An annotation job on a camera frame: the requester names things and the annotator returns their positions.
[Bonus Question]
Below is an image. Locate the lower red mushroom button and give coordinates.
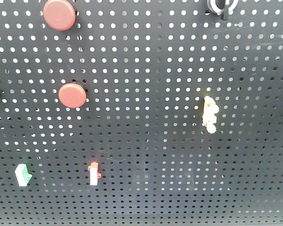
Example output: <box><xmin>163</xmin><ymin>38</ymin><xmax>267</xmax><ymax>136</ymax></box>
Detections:
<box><xmin>58</xmin><ymin>83</ymin><xmax>87</xmax><ymax>108</ymax></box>

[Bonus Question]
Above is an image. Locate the red-white toggle switch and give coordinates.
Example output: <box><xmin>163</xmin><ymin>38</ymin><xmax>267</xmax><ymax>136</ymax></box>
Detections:
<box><xmin>88</xmin><ymin>162</ymin><xmax>101</xmax><ymax>186</ymax></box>

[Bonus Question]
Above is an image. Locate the yellow handle on pegboard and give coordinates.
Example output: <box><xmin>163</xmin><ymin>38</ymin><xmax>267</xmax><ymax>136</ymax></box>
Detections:
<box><xmin>202</xmin><ymin>96</ymin><xmax>219</xmax><ymax>134</ymax></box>

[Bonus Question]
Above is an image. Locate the green-white toggle switch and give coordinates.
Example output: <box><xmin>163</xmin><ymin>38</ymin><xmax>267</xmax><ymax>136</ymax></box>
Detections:
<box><xmin>15</xmin><ymin>163</ymin><xmax>32</xmax><ymax>187</ymax></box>

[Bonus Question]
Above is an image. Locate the red mushroom button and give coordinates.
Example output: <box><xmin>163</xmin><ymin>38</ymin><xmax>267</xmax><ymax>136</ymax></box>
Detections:
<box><xmin>58</xmin><ymin>83</ymin><xmax>87</xmax><ymax>108</ymax></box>
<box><xmin>43</xmin><ymin>0</ymin><xmax>75</xmax><ymax>31</ymax></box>

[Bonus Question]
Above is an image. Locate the black perforated pegboard panel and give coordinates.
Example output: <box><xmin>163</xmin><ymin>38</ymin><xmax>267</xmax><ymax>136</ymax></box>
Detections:
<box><xmin>0</xmin><ymin>0</ymin><xmax>283</xmax><ymax>226</ymax></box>

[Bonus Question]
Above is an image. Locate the upper red mushroom button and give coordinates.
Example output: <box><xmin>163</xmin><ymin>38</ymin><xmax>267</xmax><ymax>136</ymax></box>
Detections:
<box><xmin>43</xmin><ymin>0</ymin><xmax>75</xmax><ymax>31</ymax></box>

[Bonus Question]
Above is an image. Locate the black rotary selector switch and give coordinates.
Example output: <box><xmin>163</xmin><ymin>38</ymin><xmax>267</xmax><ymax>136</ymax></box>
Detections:
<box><xmin>207</xmin><ymin>0</ymin><xmax>239</xmax><ymax>21</ymax></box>

